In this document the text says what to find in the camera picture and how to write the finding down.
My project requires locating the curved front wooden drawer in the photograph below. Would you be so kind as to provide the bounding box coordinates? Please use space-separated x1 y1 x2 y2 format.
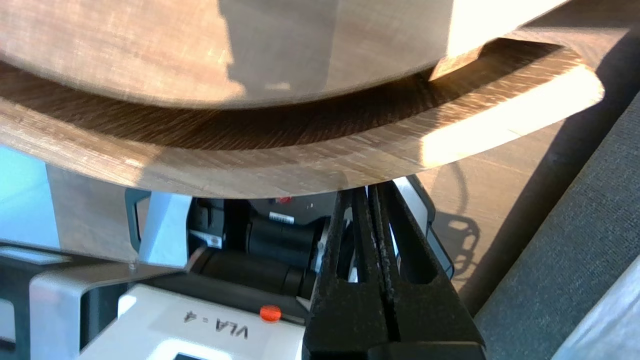
0 37 606 199

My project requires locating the grey fabric bed frame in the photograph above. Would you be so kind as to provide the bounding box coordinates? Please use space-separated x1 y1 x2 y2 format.
474 92 640 360

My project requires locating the silver grey robot base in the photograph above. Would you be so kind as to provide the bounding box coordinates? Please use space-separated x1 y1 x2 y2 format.
0 175 456 360

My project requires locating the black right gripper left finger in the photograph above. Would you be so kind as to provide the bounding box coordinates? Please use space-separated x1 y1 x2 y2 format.
302 187 396 360

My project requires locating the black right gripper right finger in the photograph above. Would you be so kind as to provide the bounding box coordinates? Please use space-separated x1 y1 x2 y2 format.
369 182 486 347

